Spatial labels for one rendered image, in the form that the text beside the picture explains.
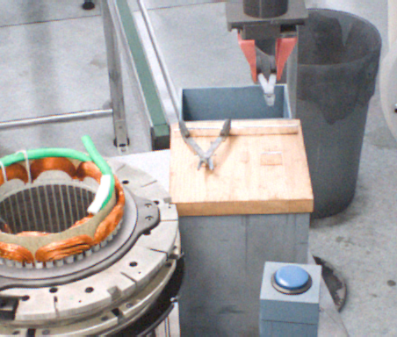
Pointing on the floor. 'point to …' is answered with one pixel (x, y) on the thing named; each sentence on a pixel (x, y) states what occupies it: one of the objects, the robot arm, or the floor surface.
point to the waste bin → (332, 145)
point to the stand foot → (335, 284)
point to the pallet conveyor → (139, 74)
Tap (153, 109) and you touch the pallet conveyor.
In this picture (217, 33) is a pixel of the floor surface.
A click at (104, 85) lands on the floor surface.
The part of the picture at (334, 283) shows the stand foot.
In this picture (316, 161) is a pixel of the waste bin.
